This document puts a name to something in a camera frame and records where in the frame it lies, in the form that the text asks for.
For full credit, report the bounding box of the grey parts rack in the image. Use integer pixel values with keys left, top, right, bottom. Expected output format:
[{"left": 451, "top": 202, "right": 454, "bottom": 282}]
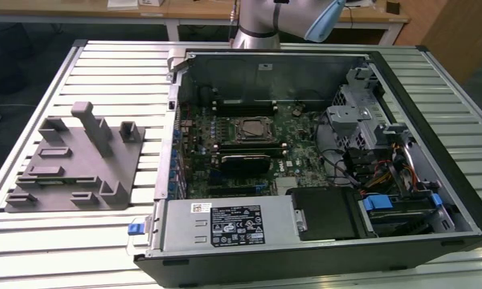
[{"left": 2, "top": 101, "right": 148, "bottom": 214}]

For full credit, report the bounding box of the metal socket cover frame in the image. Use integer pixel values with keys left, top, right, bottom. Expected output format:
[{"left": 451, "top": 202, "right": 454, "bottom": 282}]
[{"left": 235, "top": 117, "right": 275, "bottom": 141}]

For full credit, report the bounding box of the CPU socket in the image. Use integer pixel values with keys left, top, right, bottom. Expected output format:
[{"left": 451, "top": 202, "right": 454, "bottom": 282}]
[{"left": 232, "top": 116, "right": 278, "bottom": 143}]

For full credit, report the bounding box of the black graphics card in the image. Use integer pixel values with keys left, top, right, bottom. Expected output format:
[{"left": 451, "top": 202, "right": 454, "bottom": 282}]
[{"left": 217, "top": 153, "right": 274, "bottom": 178}]

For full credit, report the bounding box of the black PC case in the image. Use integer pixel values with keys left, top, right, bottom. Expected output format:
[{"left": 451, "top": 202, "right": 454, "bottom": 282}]
[{"left": 132, "top": 46, "right": 482, "bottom": 289}]

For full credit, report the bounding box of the metal drive cage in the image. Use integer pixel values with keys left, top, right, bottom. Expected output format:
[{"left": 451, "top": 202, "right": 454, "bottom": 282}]
[{"left": 323, "top": 67, "right": 391, "bottom": 151}]

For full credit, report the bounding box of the wooden desk white frame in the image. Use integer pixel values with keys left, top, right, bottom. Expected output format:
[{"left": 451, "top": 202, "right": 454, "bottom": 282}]
[{"left": 0, "top": 0, "right": 411, "bottom": 46}]

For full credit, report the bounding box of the white paper sheet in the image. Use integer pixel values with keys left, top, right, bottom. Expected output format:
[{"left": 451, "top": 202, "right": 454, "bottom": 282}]
[{"left": 105, "top": 0, "right": 140, "bottom": 9}]

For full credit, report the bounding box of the grey power supply unit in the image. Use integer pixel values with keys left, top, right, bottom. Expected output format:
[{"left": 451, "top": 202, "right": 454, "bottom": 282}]
[{"left": 155, "top": 194, "right": 302, "bottom": 252}]

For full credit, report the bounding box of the silver CPU green board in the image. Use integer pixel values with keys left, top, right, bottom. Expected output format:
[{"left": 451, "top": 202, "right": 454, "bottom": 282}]
[{"left": 243, "top": 120, "right": 266, "bottom": 138}]

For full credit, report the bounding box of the wooden cabinet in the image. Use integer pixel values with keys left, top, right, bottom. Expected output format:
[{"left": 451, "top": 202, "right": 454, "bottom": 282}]
[{"left": 395, "top": 0, "right": 482, "bottom": 87}]

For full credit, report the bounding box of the blue disk carrier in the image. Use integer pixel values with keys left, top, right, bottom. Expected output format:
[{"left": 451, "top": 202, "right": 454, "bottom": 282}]
[{"left": 360, "top": 193, "right": 445, "bottom": 238}]

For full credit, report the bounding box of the green motherboard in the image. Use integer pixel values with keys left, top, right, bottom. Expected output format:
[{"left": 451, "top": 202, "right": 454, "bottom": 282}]
[{"left": 179, "top": 101, "right": 335, "bottom": 201}]

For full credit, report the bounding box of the black drive bay cover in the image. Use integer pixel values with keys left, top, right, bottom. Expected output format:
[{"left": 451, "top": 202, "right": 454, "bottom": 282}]
[{"left": 284, "top": 185, "right": 378, "bottom": 242}]

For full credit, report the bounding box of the black data cable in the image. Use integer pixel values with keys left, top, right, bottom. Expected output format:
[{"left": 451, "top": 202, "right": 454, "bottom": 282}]
[{"left": 315, "top": 146, "right": 362, "bottom": 188}]

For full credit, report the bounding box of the orange yellow wire bundle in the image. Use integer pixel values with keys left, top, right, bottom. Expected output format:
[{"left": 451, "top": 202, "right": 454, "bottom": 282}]
[{"left": 359, "top": 143, "right": 423, "bottom": 196}]

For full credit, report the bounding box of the black power supply label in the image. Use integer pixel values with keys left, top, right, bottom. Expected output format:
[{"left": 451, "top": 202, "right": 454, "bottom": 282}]
[{"left": 209, "top": 205, "right": 267, "bottom": 249}]

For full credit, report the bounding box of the silver chipset heatsink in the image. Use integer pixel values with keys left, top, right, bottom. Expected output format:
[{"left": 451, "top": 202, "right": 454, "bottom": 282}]
[{"left": 274, "top": 176, "right": 299, "bottom": 195}]

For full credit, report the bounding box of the blue case latch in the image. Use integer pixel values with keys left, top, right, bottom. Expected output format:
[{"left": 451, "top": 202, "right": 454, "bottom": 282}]
[{"left": 127, "top": 222, "right": 147, "bottom": 237}]

